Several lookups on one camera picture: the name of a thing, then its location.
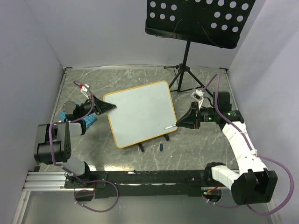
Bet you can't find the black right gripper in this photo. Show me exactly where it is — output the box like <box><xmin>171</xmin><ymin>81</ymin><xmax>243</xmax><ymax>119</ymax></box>
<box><xmin>176</xmin><ymin>101</ymin><xmax>218</xmax><ymax>129</ymax></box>

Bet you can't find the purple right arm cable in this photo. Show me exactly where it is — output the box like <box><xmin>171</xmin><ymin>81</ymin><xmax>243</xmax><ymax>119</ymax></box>
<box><xmin>200</xmin><ymin>72</ymin><xmax>294</xmax><ymax>216</ymax></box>

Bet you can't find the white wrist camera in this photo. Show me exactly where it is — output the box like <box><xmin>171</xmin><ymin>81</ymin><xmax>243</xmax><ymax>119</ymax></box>
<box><xmin>191</xmin><ymin>89</ymin><xmax>204</xmax><ymax>109</ymax></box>
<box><xmin>79</xmin><ymin>84</ymin><xmax>91</xmax><ymax>99</ymax></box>

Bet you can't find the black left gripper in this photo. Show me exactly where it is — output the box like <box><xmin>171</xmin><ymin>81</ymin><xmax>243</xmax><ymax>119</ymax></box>
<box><xmin>78</xmin><ymin>94</ymin><xmax>116</xmax><ymax>119</ymax></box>

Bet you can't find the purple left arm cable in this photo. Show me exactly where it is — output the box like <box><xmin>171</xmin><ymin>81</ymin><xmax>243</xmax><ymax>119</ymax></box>
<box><xmin>49</xmin><ymin>80</ymin><xmax>120</xmax><ymax>213</ymax></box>

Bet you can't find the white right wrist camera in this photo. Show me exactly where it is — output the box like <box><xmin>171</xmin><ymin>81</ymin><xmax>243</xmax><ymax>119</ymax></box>
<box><xmin>191</xmin><ymin>89</ymin><xmax>204</xmax><ymax>109</ymax></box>

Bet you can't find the blue studded building plate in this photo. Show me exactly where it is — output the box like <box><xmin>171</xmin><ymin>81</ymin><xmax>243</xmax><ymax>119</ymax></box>
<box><xmin>58</xmin><ymin>112</ymin><xmax>97</xmax><ymax>129</ymax></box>

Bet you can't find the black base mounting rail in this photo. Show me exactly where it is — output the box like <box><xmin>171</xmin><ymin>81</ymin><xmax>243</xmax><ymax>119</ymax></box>
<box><xmin>64</xmin><ymin>170</ymin><xmax>218</xmax><ymax>199</ymax></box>

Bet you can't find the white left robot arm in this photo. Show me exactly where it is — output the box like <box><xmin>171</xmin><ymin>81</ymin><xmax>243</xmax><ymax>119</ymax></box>
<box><xmin>34</xmin><ymin>96</ymin><xmax>117</xmax><ymax>188</ymax></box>

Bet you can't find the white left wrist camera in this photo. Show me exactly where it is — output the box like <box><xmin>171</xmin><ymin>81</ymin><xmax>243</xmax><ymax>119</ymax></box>
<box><xmin>79</xmin><ymin>84</ymin><xmax>91</xmax><ymax>99</ymax></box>

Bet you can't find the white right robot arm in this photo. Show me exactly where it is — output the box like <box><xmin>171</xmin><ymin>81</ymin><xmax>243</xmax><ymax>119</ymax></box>
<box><xmin>175</xmin><ymin>90</ymin><xmax>278</xmax><ymax>205</ymax></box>

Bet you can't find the yellow framed whiteboard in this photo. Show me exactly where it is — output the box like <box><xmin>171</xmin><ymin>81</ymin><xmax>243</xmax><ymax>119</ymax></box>
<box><xmin>103</xmin><ymin>80</ymin><xmax>177</xmax><ymax>149</ymax></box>

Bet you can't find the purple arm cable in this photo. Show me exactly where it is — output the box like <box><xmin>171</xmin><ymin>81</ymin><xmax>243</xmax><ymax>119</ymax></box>
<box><xmin>200</xmin><ymin>72</ymin><xmax>294</xmax><ymax>216</ymax></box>
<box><xmin>49</xmin><ymin>80</ymin><xmax>120</xmax><ymax>213</ymax></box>

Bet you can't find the black whiteboard clip foot left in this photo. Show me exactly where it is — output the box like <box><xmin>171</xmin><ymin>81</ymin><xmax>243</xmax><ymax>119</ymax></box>
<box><xmin>138</xmin><ymin>143</ymin><xmax>144</xmax><ymax>152</ymax></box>

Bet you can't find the black perforated music stand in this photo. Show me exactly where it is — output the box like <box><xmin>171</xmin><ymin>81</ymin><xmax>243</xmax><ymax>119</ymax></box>
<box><xmin>145</xmin><ymin>0</ymin><xmax>255</xmax><ymax>93</ymax></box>

